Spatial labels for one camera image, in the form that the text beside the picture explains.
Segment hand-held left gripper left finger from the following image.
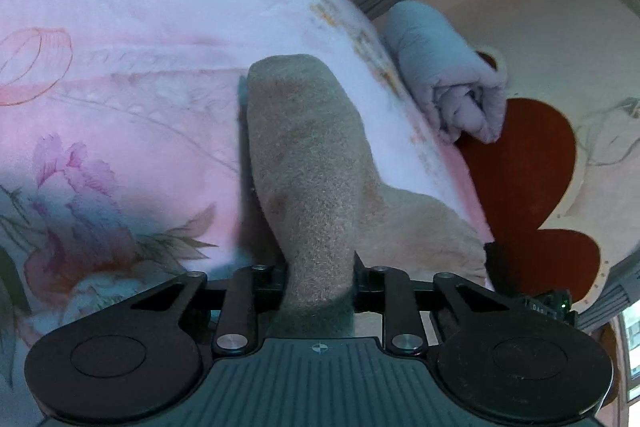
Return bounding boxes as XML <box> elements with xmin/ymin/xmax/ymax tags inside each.
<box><xmin>131</xmin><ymin>264</ymin><xmax>289</xmax><ymax>357</ymax></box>

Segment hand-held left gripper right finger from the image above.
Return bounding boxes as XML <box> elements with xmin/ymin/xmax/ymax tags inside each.
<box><xmin>352</xmin><ymin>251</ymin><xmax>506</xmax><ymax>357</ymax></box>

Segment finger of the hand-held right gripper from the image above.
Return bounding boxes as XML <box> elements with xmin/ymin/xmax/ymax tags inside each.
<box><xmin>483</xmin><ymin>240</ymin><xmax>507</xmax><ymax>294</ymax></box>

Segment bright window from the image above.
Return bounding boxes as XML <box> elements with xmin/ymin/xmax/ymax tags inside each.
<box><xmin>619</xmin><ymin>304</ymin><xmax>640</xmax><ymax>383</ymax></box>

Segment red and cream headboard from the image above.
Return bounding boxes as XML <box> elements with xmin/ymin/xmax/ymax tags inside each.
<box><xmin>456</xmin><ymin>49</ymin><xmax>640</xmax><ymax>313</ymax></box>

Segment rolled grey blanket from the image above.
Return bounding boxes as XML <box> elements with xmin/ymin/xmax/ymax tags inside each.
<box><xmin>381</xmin><ymin>1</ymin><xmax>509</xmax><ymax>144</ymax></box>

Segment floral pink bedsheet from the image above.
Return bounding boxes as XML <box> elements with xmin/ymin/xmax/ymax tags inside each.
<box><xmin>0</xmin><ymin>0</ymin><xmax>497</xmax><ymax>390</ymax></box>

